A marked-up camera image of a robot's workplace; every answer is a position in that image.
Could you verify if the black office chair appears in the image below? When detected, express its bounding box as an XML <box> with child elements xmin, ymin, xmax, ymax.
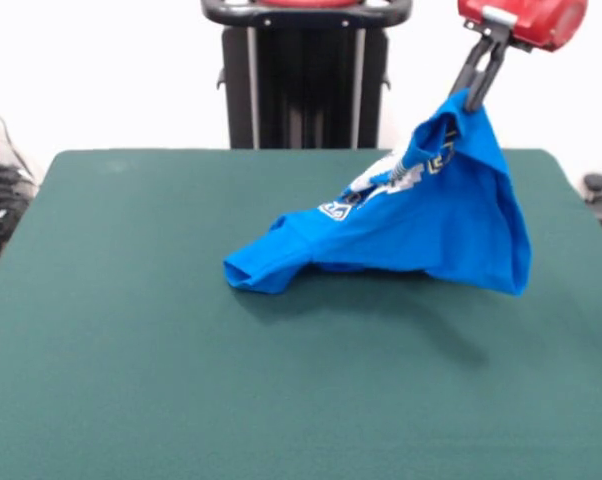
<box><xmin>582</xmin><ymin>172</ymin><xmax>602</xmax><ymax>251</ymax></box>

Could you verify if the blue printed T-shirt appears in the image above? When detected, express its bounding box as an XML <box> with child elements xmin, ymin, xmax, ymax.
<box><xmin>223</xmin><ymin>88</ymin><xmax>534</xmax><ymax>299</ymax></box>

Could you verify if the black cable tangle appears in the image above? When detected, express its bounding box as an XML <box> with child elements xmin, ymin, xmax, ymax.
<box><xmin>0</xmin><ymin>92</ymin><xmax>40</xmax><ymax>264</ymax></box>

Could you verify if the dark green table cloth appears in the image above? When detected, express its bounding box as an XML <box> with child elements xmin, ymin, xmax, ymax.
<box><xmin>0</xmin><ymin>147</ymin><xmax>602</xmax><ymax>480</ymax></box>

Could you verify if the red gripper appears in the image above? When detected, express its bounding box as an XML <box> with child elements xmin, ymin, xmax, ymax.
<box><xmin>449</xmin><ymin>0</ymin><xmax>589</xmax><ymax>113</ymax></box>

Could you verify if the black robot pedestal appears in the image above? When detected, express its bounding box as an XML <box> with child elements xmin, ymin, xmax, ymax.
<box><xmin>200</xmin><ymin>0</ymin><xmax>413</xmax><ymax>150</ymax></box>

